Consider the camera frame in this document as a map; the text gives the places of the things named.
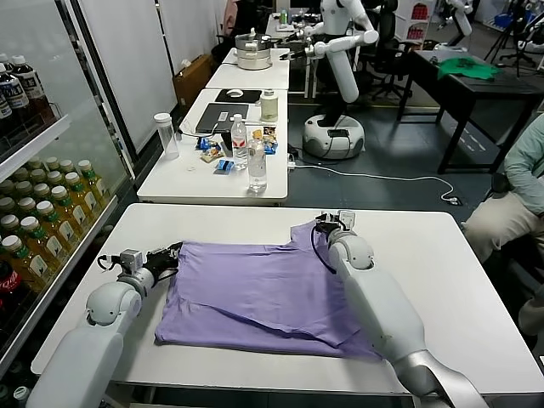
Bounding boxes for pink jacket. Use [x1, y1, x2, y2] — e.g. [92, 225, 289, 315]
[223, 0, 242, 38]

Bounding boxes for white shelf unit red items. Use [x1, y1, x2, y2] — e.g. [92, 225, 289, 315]
[393, 0, 433, 43]

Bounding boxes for purple t-shirt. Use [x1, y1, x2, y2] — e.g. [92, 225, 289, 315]
[153, 220, 383, 362]

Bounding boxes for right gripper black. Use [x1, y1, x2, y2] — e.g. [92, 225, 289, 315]
[314, 212, 342, 233]

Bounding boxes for pale green jar white lid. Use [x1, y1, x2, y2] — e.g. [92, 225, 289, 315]
[258, 89, 279, 123]

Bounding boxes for black tripod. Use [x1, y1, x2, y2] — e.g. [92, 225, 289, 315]
[484, 0, 536, 78]

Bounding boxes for water bottle red label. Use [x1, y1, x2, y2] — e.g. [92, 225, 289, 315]
[230, 114, 249, 172]

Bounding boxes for cola bottle red label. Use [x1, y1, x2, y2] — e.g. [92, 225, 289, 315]
[0, 258, 34, 316]

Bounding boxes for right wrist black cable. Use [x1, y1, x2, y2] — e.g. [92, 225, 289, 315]
[309, 223, 339, 275]

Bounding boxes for white desk with steamer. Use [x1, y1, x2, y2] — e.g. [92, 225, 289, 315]
[204, 47, 291, 91]

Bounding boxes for black mouse pad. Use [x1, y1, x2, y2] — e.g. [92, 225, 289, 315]
[213, 88, 264, 105]

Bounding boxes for black office chair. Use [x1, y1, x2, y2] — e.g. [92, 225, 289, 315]
[360, 0, 422, 102]

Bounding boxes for dark tea bottle white cap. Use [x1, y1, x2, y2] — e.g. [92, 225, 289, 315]
[10, 54, 57, 125]
[0, 61, 31, 136]

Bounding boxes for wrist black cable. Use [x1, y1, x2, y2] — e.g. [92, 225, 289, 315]
[309, 223, 339, 275]
[97, 253, 122, 273]

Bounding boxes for clear unlabelled water bottle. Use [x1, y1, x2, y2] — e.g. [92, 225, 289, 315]
[246, 137, 269, 195]

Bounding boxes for green cloth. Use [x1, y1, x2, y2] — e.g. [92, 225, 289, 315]
[437, 56, 502, 82]

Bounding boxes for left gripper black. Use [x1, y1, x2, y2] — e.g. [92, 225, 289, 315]
[145, 241, 185, 274]

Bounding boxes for white desk with snacks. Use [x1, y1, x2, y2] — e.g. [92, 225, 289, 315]
[136, 88, 290, 208]

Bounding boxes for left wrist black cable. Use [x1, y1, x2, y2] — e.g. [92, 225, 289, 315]
[97, 253, 122, 273]

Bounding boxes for steel steamer pot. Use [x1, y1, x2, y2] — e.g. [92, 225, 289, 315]
[234, 27, 273, 71]

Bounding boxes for left wrist camera box silver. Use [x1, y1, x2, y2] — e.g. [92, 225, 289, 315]
[118, 249, 145, 273]

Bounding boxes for cluttered white desk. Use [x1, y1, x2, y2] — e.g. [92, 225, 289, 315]
[263, 11, 324, 43]

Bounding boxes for black table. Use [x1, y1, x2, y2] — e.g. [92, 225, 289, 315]
[399, 48, 544, 175]

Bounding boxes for white humanoid robot wheeled base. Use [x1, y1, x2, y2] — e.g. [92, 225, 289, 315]
[278, 0, 380, 161]

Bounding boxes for glass door drinks cabinet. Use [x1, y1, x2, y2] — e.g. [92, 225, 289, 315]
[0, 0, 138, 383]

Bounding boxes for dark grey closed laptop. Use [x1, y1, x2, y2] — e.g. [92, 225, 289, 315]
[194, 103, 250, 135]

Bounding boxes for white floor cable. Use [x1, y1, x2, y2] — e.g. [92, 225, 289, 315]
[292, 162, 458, 204]

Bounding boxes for wrist camera box silver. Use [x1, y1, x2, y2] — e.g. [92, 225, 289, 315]
[337, 210, 358, 233]
[118, 249, 145, 273]

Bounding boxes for green label bottle white cap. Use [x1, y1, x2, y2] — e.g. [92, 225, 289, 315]
[12, 384, 34, 407]

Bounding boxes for seated person green shirt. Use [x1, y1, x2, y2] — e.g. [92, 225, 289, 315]
[465, 114, 544, 337]

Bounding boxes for tall clear tumbler white lid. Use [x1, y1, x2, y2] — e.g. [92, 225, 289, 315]
[153, 112, 180, 162]

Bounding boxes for blue plastic crate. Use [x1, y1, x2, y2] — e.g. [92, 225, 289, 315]
[492, 13, 532, 30]

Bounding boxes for right wrist camera box silver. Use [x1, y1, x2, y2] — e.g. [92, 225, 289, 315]
[337, 210, 358, 233]

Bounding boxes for cardboard box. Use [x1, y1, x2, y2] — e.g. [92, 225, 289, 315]
[172, 54, 216, 110]

